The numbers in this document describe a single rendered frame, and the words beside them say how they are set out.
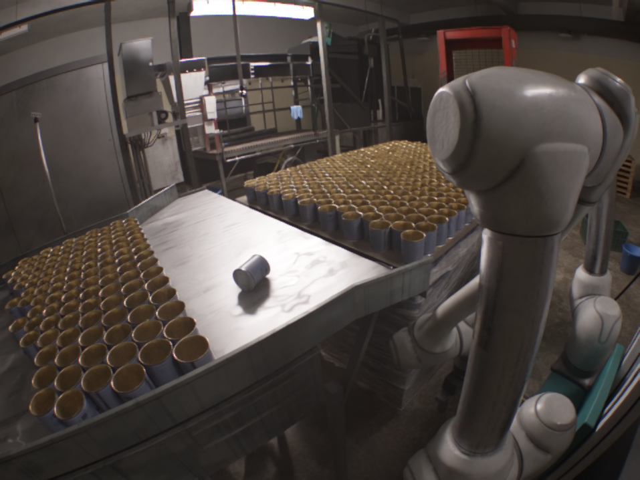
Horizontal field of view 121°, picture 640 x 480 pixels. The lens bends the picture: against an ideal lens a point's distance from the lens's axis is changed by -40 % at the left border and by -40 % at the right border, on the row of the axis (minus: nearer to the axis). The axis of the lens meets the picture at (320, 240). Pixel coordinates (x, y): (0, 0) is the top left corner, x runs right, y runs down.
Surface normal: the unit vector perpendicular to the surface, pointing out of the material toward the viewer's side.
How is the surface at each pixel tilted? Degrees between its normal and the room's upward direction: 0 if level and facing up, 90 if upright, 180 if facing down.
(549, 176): 88
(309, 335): 90
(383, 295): 90
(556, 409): 6
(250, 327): 0
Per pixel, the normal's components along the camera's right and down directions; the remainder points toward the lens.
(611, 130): 0.07, 0.27
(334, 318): 0.64, 0.28
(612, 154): 0.27, 0.65
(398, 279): 0.40, 0.36
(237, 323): -0.09, -0.90
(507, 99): -0.26, -0.07
